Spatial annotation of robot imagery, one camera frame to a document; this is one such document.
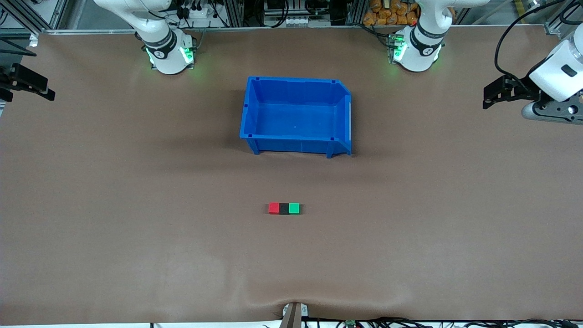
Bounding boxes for black cable bundle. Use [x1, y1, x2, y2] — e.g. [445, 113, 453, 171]
[310, 316, 583, 328]

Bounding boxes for orange packets pile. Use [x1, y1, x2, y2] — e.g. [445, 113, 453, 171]
[363, 0, 420, 26]

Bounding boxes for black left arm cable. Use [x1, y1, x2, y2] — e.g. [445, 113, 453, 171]
[494, 0, 568, 89]

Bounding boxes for white power strip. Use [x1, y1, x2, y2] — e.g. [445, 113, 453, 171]
[179, 4, 220, 29]

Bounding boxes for blue plastic storage bin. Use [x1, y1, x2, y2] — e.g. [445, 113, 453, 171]
[240, 76, 353, 159]

